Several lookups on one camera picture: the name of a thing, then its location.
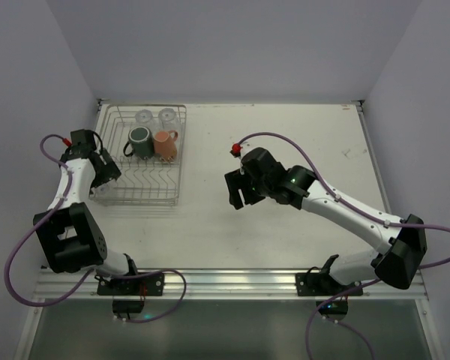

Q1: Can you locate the dark green ceramic mug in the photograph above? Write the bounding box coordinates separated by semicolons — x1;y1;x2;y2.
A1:
123;126;155;160

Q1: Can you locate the metal tin cup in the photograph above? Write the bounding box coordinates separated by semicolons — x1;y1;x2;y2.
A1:
93;184;110;198

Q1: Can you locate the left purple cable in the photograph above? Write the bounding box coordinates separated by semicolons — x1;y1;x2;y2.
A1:
4;133;189;324

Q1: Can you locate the orange ceramic mug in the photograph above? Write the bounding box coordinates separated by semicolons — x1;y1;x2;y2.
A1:
154;130;179;161

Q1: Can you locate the clear glass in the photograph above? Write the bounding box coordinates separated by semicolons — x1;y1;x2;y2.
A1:
134;109;156;130
158;107;180;131

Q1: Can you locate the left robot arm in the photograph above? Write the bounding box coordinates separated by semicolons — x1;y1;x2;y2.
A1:
33;150;137;277

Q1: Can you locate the clear glass back left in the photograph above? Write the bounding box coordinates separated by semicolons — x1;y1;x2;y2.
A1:
134;109;156;130

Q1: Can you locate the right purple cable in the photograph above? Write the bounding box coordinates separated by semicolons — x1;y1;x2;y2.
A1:
230;131;450;360

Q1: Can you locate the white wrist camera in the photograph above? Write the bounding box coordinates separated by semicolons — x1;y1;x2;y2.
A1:
61;129;103;152
230;141;254;173

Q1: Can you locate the metal wire dish rack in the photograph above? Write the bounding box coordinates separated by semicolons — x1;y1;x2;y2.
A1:
88;103;188;208

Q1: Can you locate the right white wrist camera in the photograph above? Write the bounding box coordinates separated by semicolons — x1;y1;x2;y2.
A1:
230;141;254;173

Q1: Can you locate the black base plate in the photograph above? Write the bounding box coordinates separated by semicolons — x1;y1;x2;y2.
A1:
295;266;356;297
94;273;165;297

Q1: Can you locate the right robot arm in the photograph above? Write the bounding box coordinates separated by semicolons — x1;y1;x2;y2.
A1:
225;144;427;295

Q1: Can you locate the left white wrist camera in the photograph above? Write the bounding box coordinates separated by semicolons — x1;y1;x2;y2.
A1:
61;129;103;152

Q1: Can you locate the purple cable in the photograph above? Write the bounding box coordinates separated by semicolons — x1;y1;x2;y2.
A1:
4;133;189;324
230;131;450;360

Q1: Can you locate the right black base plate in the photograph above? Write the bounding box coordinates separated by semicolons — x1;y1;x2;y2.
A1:
295;266;356;297

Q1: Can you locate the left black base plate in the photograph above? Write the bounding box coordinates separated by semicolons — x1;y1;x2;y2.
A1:
94;273;165;297

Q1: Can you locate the clear glass back right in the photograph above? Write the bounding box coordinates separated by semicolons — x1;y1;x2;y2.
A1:
158;107;180;131

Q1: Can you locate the aluminium mounting rail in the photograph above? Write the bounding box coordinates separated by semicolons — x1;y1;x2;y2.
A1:
33;269;428;300

